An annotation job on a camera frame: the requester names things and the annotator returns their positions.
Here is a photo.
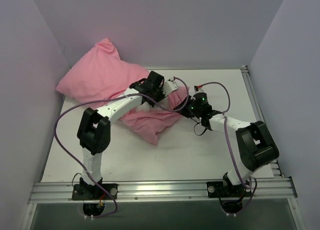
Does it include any white pillow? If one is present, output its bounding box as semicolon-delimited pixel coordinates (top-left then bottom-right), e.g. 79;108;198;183
134;98;171;112

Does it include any pink floral pillowcase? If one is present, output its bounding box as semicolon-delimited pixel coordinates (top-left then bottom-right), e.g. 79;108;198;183
55;38;182;145

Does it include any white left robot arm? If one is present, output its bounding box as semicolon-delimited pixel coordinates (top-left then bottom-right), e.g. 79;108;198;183
77;71;178;200

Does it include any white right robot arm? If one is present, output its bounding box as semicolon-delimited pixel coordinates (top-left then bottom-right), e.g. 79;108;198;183
174;93;280;197

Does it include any black short right cable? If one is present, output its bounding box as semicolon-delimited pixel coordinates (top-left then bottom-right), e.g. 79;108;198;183
193;119;210;137

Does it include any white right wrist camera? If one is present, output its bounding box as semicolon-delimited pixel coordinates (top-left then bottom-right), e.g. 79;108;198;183
193;85;206;98

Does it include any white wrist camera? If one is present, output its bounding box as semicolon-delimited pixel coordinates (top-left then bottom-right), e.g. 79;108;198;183
193;85;206;98
162;79;179;97

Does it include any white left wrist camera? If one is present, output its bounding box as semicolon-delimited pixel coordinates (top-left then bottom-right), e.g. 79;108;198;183
162;79;179;97

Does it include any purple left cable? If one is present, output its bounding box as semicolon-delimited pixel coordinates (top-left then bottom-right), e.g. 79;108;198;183
54;76;192;218

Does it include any purple cable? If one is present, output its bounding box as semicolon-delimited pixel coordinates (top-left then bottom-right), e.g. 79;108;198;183
54;76;192;218
198;81;257;203

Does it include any aluminium right side rail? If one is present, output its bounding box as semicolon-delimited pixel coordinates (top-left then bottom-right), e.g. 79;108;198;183
241;66;286;178

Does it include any aluminium rail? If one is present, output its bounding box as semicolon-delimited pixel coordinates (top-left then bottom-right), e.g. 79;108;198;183
28;177;298;204
142;65;249;72
241;66;286;178

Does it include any aluminium back rail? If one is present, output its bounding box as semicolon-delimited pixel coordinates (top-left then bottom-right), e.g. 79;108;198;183
142;65;249;72

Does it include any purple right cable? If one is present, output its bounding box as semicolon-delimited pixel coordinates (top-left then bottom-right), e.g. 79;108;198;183
198;81;257;203

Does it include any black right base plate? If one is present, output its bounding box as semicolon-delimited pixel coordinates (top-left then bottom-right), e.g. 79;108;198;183
206;180;252;215

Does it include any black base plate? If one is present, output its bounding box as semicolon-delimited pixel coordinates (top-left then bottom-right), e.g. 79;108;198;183
71;179;119;217
206;180;252;215

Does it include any aluminium front rail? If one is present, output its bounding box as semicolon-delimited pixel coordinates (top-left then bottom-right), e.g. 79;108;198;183
28;177;298;204

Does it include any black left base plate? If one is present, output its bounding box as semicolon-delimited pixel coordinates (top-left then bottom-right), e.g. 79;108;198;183
71;179;119;217

